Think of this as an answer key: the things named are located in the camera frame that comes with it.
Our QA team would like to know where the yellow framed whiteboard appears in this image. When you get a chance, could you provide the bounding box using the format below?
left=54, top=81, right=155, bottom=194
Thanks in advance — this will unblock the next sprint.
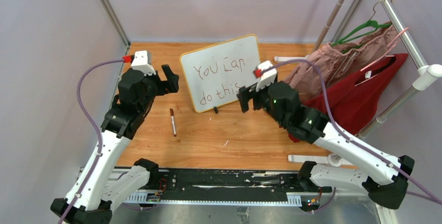
left=180, top=34, right=261, bottom=113

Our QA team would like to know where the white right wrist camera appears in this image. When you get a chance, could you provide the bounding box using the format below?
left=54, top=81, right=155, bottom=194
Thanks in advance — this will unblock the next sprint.
left=254, top=60, right=278, bottom=92

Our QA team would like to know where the pink clothes hanger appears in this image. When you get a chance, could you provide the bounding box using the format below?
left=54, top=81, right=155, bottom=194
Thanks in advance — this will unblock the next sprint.
left=355, top=27, right=409, bottom=86

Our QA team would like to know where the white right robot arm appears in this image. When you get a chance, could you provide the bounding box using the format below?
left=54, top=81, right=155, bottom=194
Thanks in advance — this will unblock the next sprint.
left=237, top=82, right=414, bottom=209

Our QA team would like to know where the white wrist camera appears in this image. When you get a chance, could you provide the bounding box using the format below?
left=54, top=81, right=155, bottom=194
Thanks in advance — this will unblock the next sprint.
left=254, top=60, right=278, bottom=92
left=131, top=50, right=156, bottom=76

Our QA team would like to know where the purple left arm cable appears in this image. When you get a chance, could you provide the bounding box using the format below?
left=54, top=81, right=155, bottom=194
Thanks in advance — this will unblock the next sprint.
left=57, top=55, right=133, bottom=224

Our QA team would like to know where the green clothes hanger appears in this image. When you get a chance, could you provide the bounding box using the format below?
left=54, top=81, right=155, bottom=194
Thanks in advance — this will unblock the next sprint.
left=331, top=0, right=394, bottom=47

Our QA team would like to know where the red garment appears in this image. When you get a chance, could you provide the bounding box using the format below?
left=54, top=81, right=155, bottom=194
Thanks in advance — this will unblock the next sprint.
left=301, top=53, right=408, bottom=134

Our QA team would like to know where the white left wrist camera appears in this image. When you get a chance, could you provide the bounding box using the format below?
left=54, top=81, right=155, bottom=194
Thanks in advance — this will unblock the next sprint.
left=131, top=50, right=156, bottom=76

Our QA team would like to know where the pink garment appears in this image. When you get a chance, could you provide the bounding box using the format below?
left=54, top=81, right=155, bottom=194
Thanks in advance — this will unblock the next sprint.
left=283, top=25, right=398, bottom=102

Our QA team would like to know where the metal clothes rack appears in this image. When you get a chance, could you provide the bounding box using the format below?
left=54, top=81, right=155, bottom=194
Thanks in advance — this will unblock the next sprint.
left=274, top=0, right=442, bottom=169

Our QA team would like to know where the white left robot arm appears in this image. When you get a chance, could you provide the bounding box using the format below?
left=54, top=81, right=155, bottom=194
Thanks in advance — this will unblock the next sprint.
left=51, top=65, right=179, bottom=223

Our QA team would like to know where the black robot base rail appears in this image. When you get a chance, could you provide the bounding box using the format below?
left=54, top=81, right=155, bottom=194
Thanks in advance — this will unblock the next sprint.
left=70, top=167, right=389, bottom=213

